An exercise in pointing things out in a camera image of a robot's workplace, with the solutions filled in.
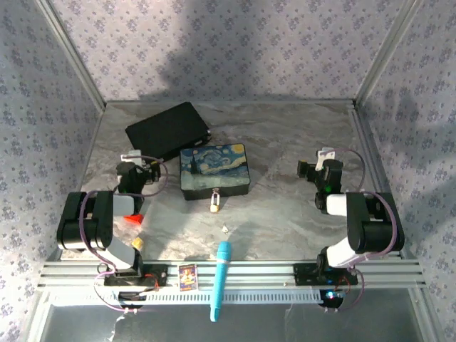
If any aluminium frame rail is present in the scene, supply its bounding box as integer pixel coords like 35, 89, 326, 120
37, 259, 428, 290

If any brass padlock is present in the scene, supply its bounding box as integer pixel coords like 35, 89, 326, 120
209, 187, 222, 214

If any small colourful card pack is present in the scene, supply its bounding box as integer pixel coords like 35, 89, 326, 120
177, 264, 198, 293

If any black hard case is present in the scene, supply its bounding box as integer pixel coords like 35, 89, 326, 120
124, 101, 213, 162

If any black left controller board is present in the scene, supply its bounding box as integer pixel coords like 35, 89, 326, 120
118, 291, 147, 309

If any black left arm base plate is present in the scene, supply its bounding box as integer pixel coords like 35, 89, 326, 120
102, 264, 169, 288

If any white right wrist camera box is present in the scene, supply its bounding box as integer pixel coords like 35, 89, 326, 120
316, 147, 336, 168

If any aluminium side rail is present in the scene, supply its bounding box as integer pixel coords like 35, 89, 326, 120
350, 102, 408, 259

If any black controller board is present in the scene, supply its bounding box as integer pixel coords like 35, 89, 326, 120
118, 291, 147, 309
318, 289, 346, 308

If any blue marker pen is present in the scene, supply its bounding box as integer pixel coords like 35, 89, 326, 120
209, 241, 233, 323

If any white slotted cable duct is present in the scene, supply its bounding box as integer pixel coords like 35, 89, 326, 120
53, 289, 345, 306

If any aluminium corner post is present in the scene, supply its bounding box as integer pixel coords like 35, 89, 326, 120
354, 0, 418, 105
35, 0, 108, 108

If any black right controller board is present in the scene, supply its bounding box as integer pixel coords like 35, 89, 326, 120
318, 289, 346, 308

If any starry night painted box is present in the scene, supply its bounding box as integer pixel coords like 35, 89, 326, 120
179, 142, 252, 202

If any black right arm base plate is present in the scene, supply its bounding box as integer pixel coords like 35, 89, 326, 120
293, 262, 359, 286

